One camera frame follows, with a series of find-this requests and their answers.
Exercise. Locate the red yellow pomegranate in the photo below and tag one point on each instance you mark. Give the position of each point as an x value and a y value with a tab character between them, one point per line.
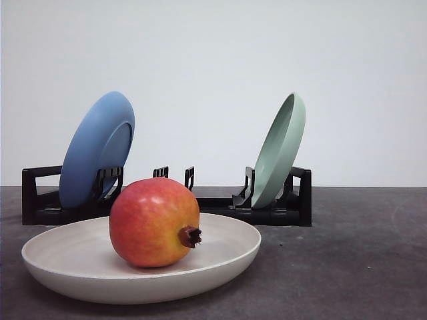
154	222

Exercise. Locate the white plate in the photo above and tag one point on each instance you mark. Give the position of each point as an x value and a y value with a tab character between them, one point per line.
80	261

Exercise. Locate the green plate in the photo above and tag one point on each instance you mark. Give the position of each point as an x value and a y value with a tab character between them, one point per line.
280	153

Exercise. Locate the blue plate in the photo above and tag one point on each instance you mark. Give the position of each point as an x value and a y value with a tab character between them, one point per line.
102	140

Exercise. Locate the black dish rack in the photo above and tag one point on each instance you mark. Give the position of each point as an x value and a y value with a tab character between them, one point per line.
294	209

